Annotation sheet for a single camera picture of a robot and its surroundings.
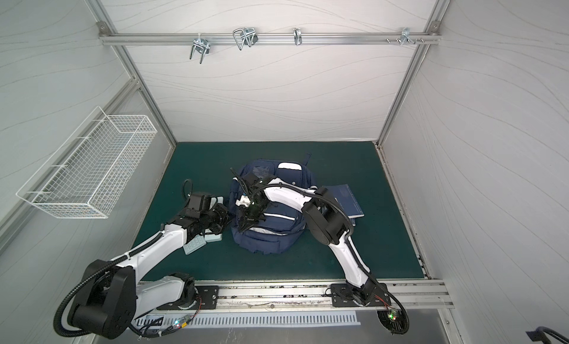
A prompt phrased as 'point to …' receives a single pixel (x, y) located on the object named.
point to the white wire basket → (94, 169)
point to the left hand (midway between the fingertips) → (241, 210)
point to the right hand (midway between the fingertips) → (243, 224)
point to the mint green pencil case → (210, 236)
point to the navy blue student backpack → (282, 224)
